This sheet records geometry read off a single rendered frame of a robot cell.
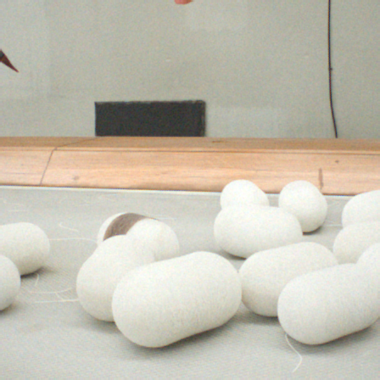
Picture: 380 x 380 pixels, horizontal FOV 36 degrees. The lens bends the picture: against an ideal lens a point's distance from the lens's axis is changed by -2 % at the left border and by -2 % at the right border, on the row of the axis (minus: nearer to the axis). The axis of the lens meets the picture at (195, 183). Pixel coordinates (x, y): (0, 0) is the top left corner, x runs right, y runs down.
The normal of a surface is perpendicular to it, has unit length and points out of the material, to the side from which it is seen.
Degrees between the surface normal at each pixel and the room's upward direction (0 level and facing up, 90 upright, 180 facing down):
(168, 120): 86
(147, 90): 92
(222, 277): 56
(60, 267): 0
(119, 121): 86
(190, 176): 45
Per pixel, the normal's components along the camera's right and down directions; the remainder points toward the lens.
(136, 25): -0.23, 0.16
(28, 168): -0.19, -0.58
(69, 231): -0.02, -0.99
